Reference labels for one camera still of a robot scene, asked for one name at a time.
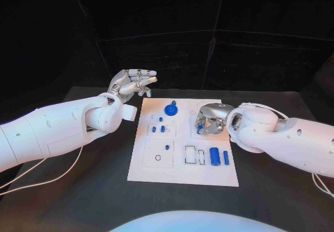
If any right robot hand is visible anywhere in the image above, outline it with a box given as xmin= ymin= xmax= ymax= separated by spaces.
xmin=194 ymin=102 xmax=236 ymax=135

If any white cable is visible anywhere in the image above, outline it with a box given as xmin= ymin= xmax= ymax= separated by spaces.
xmin=312 ymin=173 xmax=334 ymax=198
xmin=0 ymin=145 xmax=83 ymax=196
xmin=0 ymin=157 xmax=49 ymax=189
xmin=315 ymin=174 xmax=334 ymax=193

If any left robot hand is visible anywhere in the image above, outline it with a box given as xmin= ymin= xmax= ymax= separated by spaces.
xmin=106 ymin=69 xmax=158 ymax=102

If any white task board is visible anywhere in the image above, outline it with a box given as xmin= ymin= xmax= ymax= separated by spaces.
xmin=125 ymin=98 xmax=240 ymax=187

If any thick blue cylinder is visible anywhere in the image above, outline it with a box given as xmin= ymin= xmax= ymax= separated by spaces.
xmin=208 ymin=147 xmax=221 ymax=167

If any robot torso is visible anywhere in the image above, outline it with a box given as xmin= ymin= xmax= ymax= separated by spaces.
xmin=109 ymin=210 xmax=288 ymax=232

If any blue gear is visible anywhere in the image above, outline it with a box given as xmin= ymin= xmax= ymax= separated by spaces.
xmin=164 ymin=104 xmax=178 ymax=116

